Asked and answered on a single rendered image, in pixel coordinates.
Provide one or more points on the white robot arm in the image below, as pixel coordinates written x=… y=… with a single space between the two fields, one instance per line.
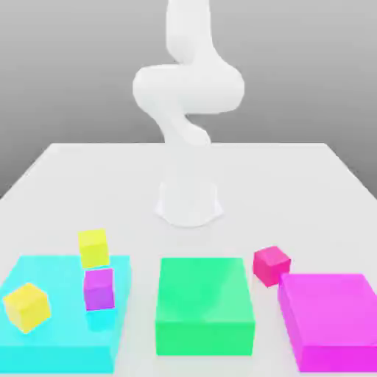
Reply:
x=188 y=88

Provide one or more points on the small yellow cube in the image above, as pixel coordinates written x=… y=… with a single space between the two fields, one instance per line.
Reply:
x=26 y=307
x=93 y=248

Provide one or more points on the small pink cube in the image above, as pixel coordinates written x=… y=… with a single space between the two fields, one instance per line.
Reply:
x=271 y=265

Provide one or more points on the small purple cube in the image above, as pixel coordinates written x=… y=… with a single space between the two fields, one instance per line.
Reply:
x=98 y=290

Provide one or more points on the small cyan cube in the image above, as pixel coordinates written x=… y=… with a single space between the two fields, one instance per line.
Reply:
x=100 y=319

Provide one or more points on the large green box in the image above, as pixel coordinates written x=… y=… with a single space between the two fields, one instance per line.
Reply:
x=203 y=303

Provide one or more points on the large magenta box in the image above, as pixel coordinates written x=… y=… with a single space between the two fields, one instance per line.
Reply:
x=330 y=318

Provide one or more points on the large cyan box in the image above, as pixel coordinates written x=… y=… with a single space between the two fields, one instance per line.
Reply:
x=56 y=341

